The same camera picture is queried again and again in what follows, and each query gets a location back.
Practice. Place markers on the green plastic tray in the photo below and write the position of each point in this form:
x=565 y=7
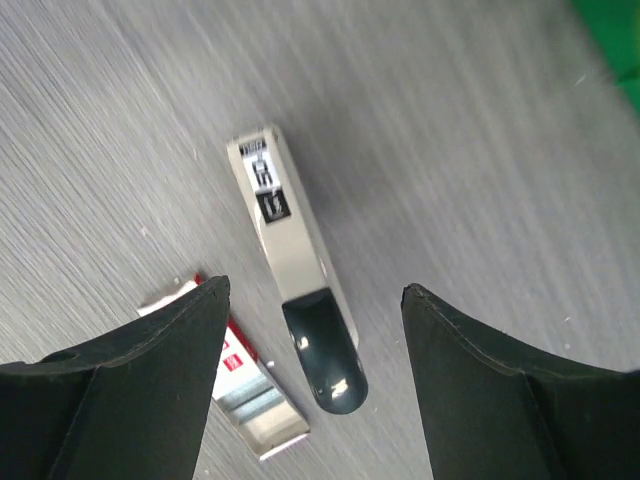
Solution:
x=614 y=27

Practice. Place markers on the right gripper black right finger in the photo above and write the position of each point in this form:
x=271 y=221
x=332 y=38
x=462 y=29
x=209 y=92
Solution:
x=495 y=407

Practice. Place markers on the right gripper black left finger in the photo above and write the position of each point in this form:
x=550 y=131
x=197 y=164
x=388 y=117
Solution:
x=129 y=404

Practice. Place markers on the staple box red white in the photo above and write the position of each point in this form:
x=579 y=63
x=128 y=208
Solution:
x=251 y=399

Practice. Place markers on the beige stapler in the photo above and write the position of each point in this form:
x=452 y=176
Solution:
x=314 y=306

